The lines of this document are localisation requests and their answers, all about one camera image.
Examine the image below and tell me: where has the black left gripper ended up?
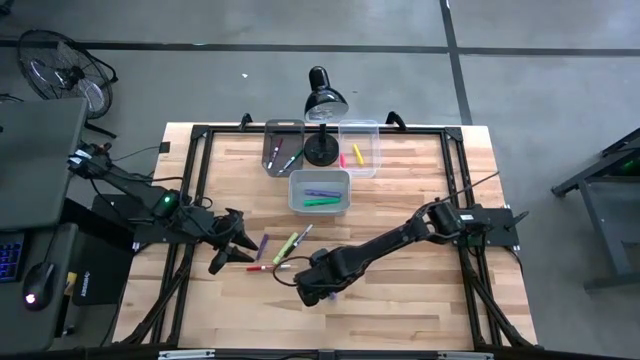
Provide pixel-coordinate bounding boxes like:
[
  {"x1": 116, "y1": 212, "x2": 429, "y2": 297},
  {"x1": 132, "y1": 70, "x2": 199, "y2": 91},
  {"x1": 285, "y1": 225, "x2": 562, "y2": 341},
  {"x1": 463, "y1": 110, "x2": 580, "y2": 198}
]
[{"x1": 174, "y1": 205, "x2": 260, "y2": 276}]

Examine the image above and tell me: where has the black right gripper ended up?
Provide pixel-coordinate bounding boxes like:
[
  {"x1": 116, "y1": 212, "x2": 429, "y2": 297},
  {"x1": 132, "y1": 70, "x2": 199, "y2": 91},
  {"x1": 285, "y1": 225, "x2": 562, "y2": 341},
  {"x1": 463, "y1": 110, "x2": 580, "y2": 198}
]
[{"x1": 294, "y1": 247, "x2": 361, "y2": 307}]

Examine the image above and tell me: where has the pale yellow-green highlighter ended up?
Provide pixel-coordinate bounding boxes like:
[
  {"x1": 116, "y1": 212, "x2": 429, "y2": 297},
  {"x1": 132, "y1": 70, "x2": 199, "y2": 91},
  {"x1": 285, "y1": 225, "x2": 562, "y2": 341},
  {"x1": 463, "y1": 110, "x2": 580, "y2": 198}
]
[{"x1": 272, "y1": 231, "x2": 300, "y2": 266}]

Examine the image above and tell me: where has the black Expo dry-erase marker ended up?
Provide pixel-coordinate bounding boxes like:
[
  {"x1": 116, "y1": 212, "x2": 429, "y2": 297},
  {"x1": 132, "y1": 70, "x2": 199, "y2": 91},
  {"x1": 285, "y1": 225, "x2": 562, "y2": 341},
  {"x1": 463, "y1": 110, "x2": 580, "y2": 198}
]
[{"x1": 292, "y1": 223, "x2": 315, "y2": 249}]

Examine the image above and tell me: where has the purple Expo dry-erase marker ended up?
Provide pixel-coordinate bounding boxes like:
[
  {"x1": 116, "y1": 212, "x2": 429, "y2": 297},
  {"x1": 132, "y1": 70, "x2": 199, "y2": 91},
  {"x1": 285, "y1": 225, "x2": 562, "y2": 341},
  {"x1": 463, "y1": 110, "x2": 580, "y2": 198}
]
[{"x1": 267, "y1": 138, "x2": 284, "y2": 170}]

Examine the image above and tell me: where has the green Expo dry-erase marker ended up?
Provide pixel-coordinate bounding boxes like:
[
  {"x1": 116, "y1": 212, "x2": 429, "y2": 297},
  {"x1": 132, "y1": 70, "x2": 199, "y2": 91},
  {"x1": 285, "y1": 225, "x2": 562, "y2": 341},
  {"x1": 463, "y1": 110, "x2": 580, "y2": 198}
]
[{"x1": 278, "y1": 148, "x2": 304, "y2": 174}]

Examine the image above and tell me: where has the opaque light grey bin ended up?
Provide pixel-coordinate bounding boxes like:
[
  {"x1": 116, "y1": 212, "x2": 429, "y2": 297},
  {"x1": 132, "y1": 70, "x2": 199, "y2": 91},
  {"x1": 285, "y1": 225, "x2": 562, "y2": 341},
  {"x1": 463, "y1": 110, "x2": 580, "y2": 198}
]
[{"x1": 288, "y1": 169, "x2": 353, "y2": 217}]

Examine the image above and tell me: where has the smoky translucent plastic bin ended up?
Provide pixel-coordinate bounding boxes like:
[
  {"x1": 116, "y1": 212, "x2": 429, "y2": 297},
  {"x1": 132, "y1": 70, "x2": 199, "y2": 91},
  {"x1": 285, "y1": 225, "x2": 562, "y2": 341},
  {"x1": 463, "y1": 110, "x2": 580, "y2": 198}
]
[{"x1": 261, "y1": 118, "x2": 306, "y2": 178}]

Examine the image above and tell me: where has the clear plastic bin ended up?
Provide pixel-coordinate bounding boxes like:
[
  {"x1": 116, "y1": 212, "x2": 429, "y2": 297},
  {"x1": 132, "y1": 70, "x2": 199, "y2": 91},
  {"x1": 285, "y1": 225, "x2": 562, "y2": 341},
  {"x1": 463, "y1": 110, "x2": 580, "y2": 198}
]
[{"x1": 338, "y1": 118, "x2": 381, "y2": 180}]

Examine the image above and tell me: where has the black gooseneck desk lamp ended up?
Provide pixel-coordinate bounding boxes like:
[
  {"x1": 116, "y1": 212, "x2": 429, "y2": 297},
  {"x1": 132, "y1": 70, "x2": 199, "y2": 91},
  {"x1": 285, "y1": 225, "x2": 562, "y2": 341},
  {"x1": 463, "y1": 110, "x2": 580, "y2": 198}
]
[{"x1": 303, "y1": 65, "x2": 350, "y2": 168}]

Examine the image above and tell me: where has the black computer mouse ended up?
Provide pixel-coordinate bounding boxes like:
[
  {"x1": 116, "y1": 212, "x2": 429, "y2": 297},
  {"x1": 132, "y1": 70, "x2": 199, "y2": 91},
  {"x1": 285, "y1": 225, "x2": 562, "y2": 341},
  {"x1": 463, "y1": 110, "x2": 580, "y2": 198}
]
[{"x1": 22, "y1": 260, "x2": 56, "y2": 312}]

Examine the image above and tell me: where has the grey desk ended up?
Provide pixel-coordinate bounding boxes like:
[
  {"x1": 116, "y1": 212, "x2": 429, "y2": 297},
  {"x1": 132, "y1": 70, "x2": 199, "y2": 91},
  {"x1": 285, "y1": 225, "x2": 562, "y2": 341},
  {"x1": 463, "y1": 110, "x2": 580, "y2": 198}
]
[{"x1": 0, "y1": 97, "x2": 89, "y2": 354}]

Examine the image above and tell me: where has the backlit keyboard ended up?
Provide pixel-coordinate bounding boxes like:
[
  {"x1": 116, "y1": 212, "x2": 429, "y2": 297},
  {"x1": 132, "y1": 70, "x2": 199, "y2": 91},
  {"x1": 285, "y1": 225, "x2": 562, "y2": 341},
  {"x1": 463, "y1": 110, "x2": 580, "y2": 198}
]
[{"x1": 0, "y1": 232, "x2": 25, "y2": 284}]

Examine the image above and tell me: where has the black floor fan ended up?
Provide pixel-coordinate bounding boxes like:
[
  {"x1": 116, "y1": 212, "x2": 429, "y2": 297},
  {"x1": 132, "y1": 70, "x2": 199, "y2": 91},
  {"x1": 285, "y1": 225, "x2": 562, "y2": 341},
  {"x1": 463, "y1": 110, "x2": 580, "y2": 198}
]
[{"x1": 17, "y1": 28, "x2": 120, "y2": 140}]

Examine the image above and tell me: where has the black metal table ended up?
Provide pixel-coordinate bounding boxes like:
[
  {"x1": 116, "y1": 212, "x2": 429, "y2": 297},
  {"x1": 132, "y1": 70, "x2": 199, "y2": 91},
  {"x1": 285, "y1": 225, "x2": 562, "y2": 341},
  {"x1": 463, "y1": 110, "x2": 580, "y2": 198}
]
[{"x1": 551, "y1": 127, "x2": 640, "y2": 292}]

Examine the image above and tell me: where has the silver aluminium bracket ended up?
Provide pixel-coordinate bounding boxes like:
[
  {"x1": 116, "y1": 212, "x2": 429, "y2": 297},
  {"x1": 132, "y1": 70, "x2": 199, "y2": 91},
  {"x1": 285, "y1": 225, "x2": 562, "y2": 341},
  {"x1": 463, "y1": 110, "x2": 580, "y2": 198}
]
[
  {"x1": 158, "y1": 349, "x2": 216, "y2": 360},
  {"x1": 438, "y1": 351, "x2": 495, "y2": 360}
]

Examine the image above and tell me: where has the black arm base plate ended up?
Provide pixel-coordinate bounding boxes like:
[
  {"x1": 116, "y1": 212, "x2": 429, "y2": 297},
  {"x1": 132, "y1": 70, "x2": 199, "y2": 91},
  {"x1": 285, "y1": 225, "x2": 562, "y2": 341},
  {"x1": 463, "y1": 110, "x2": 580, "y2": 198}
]
[
  {"x1": 92, "y1": 193, "x2": 206, "y2": 246},
  {"x1": 447, "y1": 204, "x2": 530, "y2": 248}
]

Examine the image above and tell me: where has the black aluminium rig frame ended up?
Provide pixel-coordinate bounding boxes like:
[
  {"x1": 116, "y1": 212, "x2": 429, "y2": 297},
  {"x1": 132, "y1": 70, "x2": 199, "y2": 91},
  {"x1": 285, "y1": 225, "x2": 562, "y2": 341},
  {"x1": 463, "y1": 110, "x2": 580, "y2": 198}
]
[{"x1": 119, "y1": 122, "x2": 536, "y2": 354}]

